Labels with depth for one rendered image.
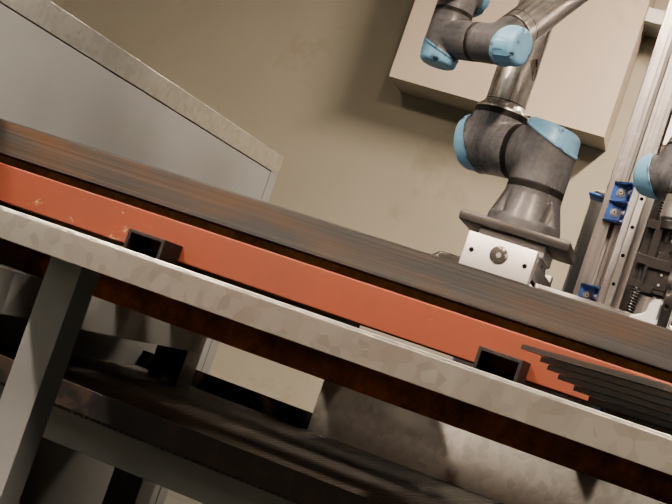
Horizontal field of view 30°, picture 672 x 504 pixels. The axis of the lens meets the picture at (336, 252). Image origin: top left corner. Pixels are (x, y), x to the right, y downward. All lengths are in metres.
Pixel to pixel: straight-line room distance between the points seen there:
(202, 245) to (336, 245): 0.17
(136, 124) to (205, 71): 3.91
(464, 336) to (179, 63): 4.78
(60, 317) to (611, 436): 0.60
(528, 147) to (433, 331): 1.15
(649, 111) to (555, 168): 0.31
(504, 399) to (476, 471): 1.13
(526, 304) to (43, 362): 0.53
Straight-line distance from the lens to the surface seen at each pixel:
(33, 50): 1.86
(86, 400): 1.51
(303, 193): 5.77
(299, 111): 5.86
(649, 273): 1.99
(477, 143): 2.60
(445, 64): 2.43
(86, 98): 2.00
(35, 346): 1.37
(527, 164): 2.52
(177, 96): 2.25
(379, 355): 1.10
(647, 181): 2.18
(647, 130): 2.71
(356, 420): 2.25
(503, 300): 1.41
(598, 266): 2.68
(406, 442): 2.23
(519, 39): 2.35
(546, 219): 2.51
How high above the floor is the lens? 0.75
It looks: 3 degrees up
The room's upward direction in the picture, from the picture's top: 19 degrees clockwise
